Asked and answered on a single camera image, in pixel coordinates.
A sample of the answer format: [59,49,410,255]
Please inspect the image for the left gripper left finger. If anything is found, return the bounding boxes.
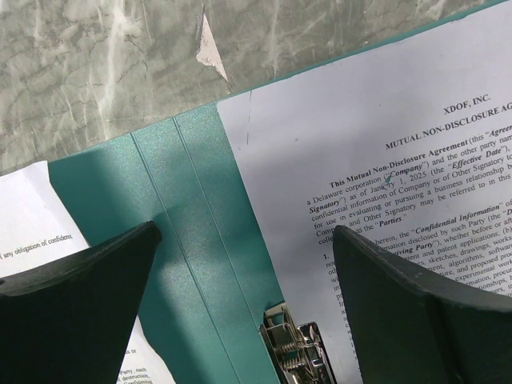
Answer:
[1,222,162,383]

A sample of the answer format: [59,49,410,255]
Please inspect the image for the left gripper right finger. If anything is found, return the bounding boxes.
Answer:
[333,226,511,383]

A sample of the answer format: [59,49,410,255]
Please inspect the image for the printed paper sheet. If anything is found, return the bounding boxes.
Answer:
[217,1,511,383]
[1,161,174,383]

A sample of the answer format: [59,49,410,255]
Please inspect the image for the metal folder clip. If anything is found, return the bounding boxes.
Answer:
[259,302,337,384]

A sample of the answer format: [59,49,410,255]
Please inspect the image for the teal file folder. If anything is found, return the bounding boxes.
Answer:
[50,1,506,383]

